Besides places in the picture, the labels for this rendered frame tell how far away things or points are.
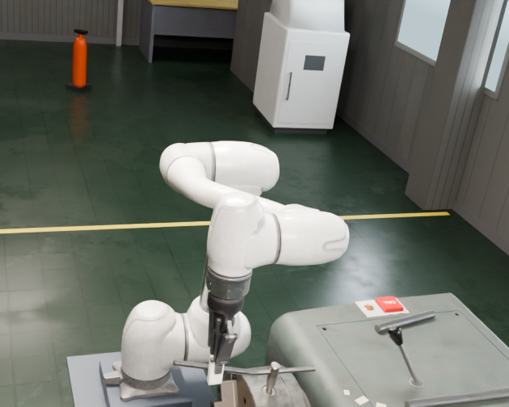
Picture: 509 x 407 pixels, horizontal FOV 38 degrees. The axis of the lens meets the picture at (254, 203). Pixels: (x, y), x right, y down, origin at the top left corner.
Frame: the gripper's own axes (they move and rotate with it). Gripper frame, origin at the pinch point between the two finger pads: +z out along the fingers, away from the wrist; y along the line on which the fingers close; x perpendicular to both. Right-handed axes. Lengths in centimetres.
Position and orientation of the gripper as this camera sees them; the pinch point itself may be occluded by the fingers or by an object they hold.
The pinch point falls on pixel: (216, 369)
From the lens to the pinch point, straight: 162.2
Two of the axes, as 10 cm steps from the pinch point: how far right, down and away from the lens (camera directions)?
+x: 9.3, -0.3, 3.6
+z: -1.4, 9.0, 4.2
